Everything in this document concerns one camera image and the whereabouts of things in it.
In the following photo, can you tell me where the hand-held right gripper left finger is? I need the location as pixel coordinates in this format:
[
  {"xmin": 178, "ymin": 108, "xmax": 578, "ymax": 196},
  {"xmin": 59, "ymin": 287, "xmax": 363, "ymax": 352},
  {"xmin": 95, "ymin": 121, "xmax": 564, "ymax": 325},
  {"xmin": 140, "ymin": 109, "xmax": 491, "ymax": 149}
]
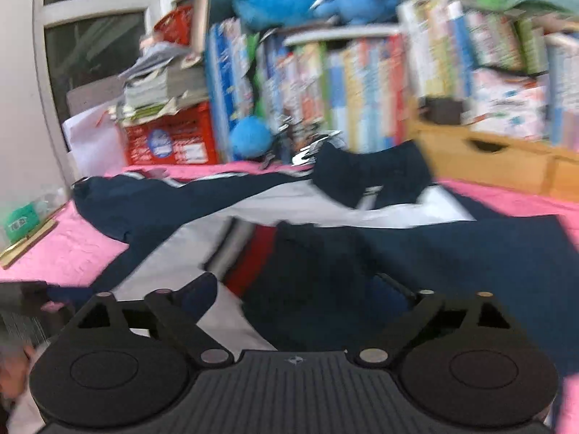
[{"xmin": 68, "ymin": 272, "xmax": 233, "ymax": 367}]

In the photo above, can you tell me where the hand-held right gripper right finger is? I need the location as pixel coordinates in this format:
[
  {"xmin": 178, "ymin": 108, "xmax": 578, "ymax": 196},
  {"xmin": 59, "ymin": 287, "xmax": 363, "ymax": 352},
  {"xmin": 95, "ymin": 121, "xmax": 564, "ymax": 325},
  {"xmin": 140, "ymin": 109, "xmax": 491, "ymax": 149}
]
[{"xmin": 357, "ymin": 273, "xmax": 521, "ymax": 367}]

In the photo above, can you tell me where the white navy red jacket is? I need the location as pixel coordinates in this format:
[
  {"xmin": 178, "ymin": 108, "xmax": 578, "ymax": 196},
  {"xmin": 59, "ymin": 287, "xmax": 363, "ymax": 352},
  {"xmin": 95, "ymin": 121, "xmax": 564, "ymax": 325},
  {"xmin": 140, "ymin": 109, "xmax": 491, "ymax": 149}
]
[{"xmin": 45, "ymin": 139, "xmax": 579, "ymax": 380}]

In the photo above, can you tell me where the person's left hand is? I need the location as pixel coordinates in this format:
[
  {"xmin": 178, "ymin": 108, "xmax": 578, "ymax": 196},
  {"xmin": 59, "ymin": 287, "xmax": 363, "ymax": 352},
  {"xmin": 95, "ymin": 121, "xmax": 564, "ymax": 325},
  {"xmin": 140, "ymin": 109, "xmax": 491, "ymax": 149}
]
[{"xmin": 0, "ymin": 346, "xmax": 39, "ymax": 401}]

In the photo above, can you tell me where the wooden ruler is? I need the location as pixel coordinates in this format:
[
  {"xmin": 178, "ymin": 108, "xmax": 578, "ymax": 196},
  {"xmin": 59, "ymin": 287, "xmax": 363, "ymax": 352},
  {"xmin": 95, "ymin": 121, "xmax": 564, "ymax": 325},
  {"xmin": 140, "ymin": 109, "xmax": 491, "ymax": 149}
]
[{"xmin": 0, "ymin": 219, "xmax": 59, "ymax": 267}]

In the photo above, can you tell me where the clear bottle with green label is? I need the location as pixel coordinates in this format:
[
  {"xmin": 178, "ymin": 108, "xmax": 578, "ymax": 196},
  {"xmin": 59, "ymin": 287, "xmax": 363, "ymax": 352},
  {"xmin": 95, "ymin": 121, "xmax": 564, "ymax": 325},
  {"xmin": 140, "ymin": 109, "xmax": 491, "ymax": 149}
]
[{"xmin": 0, "ymin": 185, "xmax": 68, "ymax": 242}]

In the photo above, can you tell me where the red plastic crate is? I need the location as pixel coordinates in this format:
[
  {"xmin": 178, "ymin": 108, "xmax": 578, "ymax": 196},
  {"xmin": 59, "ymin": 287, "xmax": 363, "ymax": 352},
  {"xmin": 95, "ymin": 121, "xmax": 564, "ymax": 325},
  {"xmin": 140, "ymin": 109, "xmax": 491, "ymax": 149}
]
[{"xmin": 122, "ymin": 102, "xmax": 220, "ymax": 166}]

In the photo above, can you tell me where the small blue plush toy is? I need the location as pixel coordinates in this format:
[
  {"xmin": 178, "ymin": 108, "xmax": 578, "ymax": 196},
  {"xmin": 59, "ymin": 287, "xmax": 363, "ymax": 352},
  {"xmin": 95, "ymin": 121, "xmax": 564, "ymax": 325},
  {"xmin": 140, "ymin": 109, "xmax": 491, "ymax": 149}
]
[{"xmin": 228, "ymin": 115, "xmax": 274, "ymax": 159}]

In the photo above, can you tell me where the wooden drawer organizer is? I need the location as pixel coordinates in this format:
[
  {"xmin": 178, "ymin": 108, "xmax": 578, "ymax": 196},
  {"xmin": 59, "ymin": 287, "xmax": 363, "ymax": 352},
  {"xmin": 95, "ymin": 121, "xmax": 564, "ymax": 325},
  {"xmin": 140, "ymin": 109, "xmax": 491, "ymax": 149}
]
[{"xmin": 407, "ymin": 99, "xmax": 579, "ymax": 202}]

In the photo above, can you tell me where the small bicycle model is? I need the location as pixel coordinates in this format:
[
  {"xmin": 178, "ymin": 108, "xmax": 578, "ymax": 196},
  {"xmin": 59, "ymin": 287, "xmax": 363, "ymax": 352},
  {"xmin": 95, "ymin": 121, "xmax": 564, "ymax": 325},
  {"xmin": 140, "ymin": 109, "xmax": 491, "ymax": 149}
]
[{"xmin": 271, "ymin": 131, "xmax": 340, "ymax": 166}]

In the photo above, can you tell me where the small black box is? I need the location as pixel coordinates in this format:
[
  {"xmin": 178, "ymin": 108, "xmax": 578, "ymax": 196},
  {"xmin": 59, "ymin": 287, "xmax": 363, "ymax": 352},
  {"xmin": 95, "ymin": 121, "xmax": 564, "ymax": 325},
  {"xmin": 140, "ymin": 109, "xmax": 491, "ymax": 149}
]
[{"xmin": 425, "ymin": 97, "xmax": 464, "ymax": 125}]

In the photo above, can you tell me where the row of colourful books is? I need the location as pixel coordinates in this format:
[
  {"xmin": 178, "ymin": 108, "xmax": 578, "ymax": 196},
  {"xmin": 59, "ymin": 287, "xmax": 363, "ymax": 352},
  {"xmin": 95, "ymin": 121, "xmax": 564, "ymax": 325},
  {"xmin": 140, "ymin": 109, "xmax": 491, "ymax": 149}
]
[{"xmin": 206, "ymin": 0, "xmax": 579, "ymax": 163}]

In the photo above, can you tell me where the stack of papers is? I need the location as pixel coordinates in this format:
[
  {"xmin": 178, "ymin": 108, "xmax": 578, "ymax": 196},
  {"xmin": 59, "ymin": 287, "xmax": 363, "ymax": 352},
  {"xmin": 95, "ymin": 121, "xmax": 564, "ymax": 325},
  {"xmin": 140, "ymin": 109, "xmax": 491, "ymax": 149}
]
[{"xmin": 118, "ymin": 36, "xmax": 209, "ymax": 125}]

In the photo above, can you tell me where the white printed box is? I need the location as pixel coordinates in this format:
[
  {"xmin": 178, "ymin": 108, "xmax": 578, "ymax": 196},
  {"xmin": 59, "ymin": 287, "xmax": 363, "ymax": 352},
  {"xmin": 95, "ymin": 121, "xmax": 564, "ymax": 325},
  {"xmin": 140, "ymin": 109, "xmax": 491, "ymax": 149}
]
[{"xmin": 466, "ymin": 68, "xmax": 548, "ymax": 141}]

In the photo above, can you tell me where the red plastic basket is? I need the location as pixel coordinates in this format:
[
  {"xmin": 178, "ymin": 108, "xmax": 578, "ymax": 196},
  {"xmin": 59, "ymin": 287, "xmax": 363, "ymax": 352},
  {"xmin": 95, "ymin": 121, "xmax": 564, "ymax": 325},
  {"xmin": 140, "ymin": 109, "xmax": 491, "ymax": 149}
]
[{"xmin": 154, "ymin": 4, "xmax": 195, "ymax": 46}]

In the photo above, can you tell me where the brown board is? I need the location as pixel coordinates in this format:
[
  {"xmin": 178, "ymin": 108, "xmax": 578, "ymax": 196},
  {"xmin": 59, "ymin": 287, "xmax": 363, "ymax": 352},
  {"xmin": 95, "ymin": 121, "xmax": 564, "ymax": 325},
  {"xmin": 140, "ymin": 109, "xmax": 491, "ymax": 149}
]
[{"xmin": 192, "ymin": 0, "xmax": 213, "ymax": 55}]

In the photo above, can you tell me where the white window frame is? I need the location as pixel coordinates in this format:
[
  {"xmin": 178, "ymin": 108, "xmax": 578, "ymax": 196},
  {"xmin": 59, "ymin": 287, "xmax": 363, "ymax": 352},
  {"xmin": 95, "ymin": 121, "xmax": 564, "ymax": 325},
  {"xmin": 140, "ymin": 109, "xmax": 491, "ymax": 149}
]
[{"xmin": 31, "ymin": 0, "xmax": 204, "ymax": 100}]

